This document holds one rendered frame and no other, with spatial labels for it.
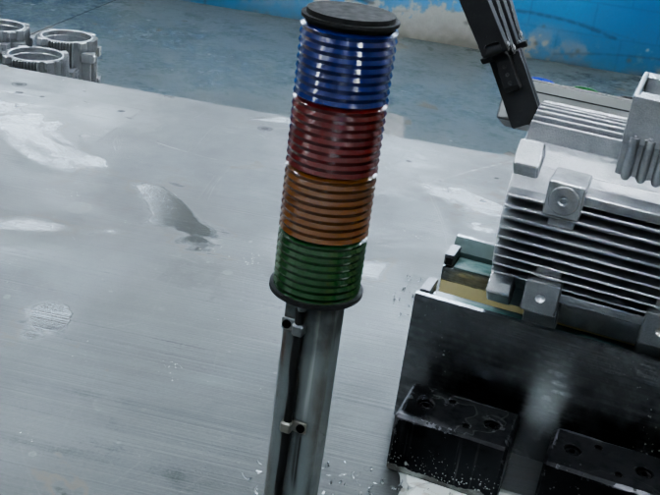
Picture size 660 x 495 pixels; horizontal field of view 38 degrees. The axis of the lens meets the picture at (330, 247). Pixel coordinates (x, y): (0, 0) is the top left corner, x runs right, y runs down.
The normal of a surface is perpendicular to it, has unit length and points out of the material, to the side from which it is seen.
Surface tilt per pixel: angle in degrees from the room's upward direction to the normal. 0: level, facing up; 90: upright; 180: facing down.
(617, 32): 90
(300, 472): 90
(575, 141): 88
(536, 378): 90
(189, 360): 0
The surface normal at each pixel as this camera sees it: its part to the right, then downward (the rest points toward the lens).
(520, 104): -0.36, 0.35
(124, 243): 0.12, -0.90
